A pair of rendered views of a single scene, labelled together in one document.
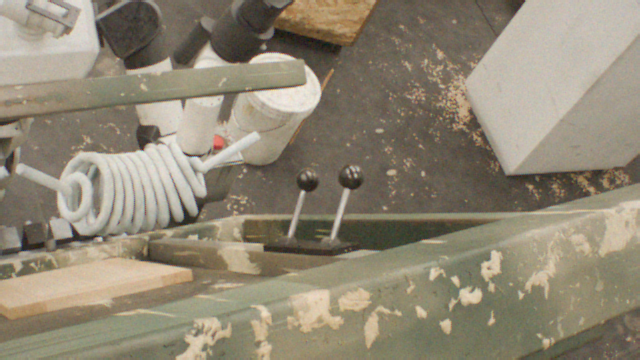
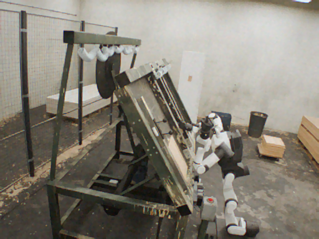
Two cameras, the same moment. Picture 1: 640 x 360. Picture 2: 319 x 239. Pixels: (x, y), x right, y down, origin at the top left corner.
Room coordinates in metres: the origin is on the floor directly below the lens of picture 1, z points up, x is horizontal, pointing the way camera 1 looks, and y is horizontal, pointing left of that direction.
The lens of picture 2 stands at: (2.40, -1.00, 2.16)
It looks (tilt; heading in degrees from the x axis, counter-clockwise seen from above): 18 degrees down; 150
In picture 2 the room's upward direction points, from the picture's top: 7 degrees clockwise
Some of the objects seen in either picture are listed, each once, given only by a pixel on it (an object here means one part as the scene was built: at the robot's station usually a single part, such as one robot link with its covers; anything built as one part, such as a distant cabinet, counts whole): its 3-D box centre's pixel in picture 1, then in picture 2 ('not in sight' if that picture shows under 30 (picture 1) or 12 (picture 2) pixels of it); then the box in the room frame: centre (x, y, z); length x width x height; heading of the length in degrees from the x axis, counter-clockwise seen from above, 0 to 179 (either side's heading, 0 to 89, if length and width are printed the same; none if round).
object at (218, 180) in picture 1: (205, 166); (208, 208); (1.22, 0.28, 0.84); 0.12 x 0.12 x 0.18; 53
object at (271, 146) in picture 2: not in sight; (270, 147); (-0.48, 3.69, 0.20); 0.61 x 0.53 x 0.40; 136
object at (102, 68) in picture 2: not in sight; (111, 65); (-0.29, -0.18, 1.85); 0.80 x 0.06 x 0.80; 143
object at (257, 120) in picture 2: not in sight; (256, 124); (-1.54, 4.44, 0.33); 0.52 x 0.51 x 0.65; 136
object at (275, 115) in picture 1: (274, 104); not in sight; (2.16, 0.34, 0.24); 0.32 x 0.30 x 0.47; 136
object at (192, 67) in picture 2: not in sight; (190, 89); (-2.78, 2.85, 1.03); 0.61 x 0.58 x 2.05; 136
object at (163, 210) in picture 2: not in sight; (138, 174); (-0.12, 0.22, 0.41); 2.20 x 1.38 x 0.83; 143
